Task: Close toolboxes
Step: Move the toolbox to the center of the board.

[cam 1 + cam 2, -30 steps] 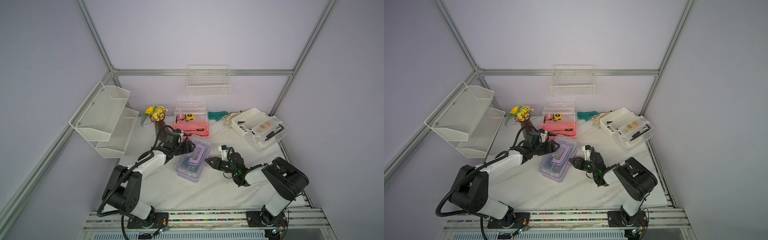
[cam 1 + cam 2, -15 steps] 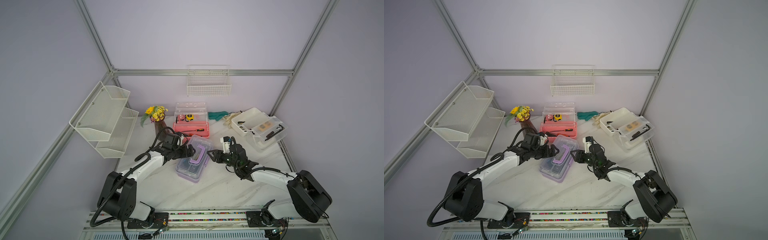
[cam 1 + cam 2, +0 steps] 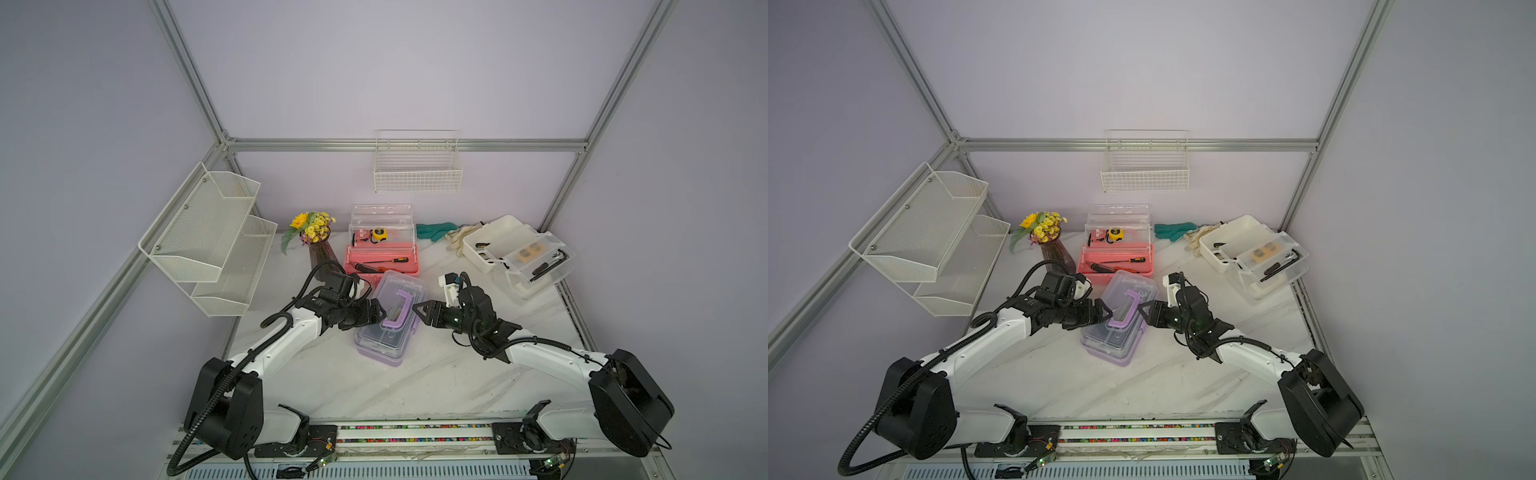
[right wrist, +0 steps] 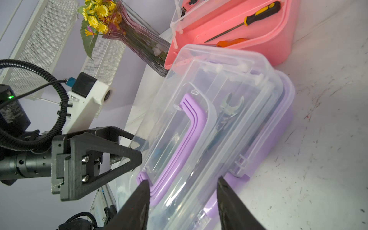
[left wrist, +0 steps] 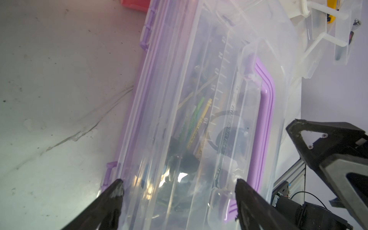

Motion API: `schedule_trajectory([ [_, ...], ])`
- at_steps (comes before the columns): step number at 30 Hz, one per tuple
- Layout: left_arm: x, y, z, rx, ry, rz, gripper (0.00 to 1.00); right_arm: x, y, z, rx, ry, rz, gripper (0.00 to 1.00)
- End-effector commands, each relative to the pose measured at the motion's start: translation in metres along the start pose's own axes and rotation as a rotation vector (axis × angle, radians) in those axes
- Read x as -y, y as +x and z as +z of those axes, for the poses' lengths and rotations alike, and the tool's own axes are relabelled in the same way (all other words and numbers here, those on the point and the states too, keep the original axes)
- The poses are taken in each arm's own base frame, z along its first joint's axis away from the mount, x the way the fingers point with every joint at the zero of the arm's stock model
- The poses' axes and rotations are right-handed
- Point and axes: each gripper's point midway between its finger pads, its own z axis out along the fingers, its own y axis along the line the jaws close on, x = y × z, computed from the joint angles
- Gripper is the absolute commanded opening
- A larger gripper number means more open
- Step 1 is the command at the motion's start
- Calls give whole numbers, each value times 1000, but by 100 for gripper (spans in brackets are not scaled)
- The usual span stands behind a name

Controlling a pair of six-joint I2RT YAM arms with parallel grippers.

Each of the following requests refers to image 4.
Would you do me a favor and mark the silver combination wrench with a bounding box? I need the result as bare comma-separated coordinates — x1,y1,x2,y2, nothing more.
202,93,245,157

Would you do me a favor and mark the orange handled screwdriver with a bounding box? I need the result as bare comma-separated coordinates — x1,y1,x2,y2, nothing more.
216,38,248,48

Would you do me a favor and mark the pink toolbox with clear lid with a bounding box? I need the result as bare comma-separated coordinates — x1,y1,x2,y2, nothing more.
164,1,301,70

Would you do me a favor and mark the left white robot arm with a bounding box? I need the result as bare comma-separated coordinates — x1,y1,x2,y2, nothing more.
1,59,142,201

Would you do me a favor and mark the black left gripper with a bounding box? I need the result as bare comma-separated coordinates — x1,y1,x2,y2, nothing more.
51,126,145,201

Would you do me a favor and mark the glass vase with yellow flowers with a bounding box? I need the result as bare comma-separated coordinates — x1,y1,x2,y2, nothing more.
78,1,170,77

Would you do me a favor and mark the yellow black small screwdriver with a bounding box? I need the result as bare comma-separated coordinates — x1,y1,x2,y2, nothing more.
205,1,281,43

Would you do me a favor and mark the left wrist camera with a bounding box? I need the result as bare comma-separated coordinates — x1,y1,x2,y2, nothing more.
62,72,112,134

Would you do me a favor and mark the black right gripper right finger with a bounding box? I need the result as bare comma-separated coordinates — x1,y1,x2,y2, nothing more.
217,176,265,230

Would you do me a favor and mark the white mesh two-tier shelf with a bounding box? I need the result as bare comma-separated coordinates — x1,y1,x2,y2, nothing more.
1,1,125,85

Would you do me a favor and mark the purple toolbox with clear lid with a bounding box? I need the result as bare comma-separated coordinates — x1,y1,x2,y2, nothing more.
109,44,296,230

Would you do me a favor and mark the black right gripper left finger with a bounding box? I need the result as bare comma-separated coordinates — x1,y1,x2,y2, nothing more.
103,180,150,230

